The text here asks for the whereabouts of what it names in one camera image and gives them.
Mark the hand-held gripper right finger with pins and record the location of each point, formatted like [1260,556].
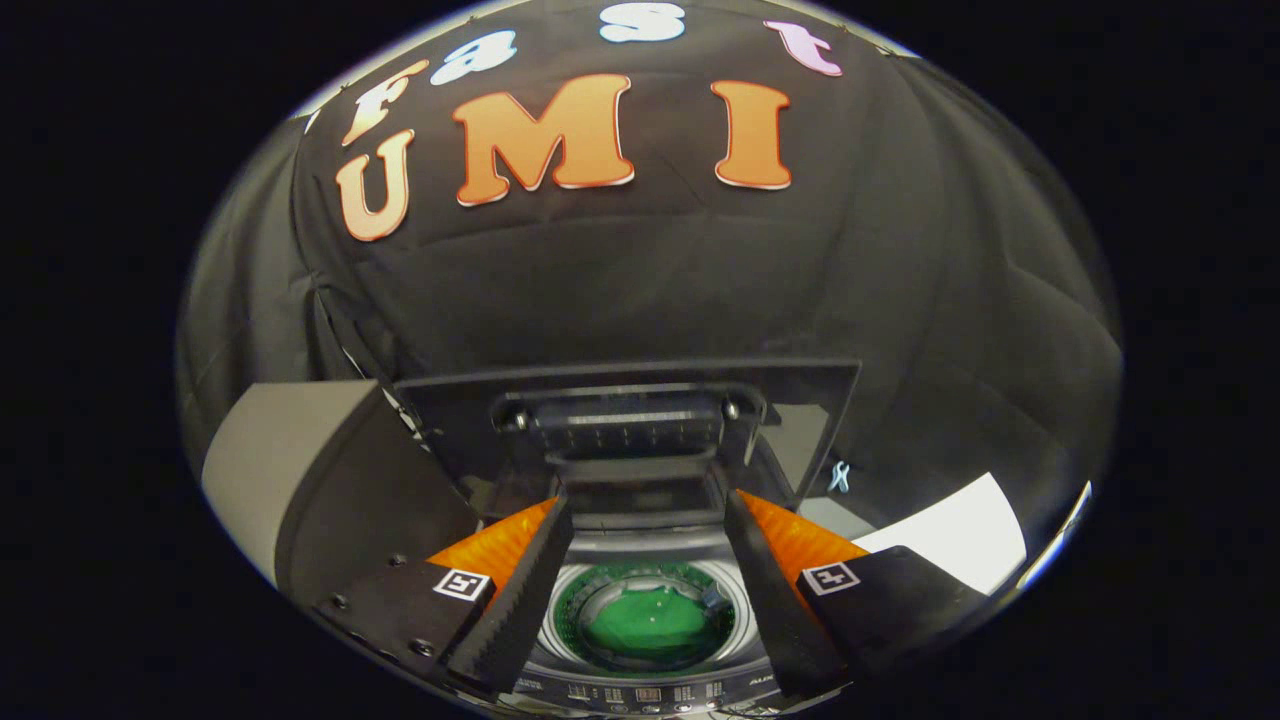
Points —
[770,600]

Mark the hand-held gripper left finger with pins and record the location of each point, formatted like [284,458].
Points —
[530,600]

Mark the green polo shirt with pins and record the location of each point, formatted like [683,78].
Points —
[640,620]

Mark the grey washing machine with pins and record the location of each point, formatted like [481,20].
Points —
[650,552]

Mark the white flat board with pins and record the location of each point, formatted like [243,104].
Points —
[960,535]

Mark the white table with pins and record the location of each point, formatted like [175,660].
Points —
[1075,520]

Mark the black backdrop cloth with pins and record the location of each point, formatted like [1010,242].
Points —
[900,300]

